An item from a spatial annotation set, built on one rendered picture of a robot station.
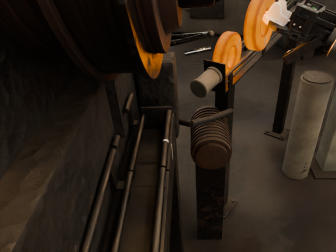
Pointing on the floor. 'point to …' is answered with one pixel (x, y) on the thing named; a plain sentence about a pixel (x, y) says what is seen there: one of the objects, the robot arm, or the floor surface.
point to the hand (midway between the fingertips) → (261, 15)
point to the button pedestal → (326, 148)
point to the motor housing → (210, 171)
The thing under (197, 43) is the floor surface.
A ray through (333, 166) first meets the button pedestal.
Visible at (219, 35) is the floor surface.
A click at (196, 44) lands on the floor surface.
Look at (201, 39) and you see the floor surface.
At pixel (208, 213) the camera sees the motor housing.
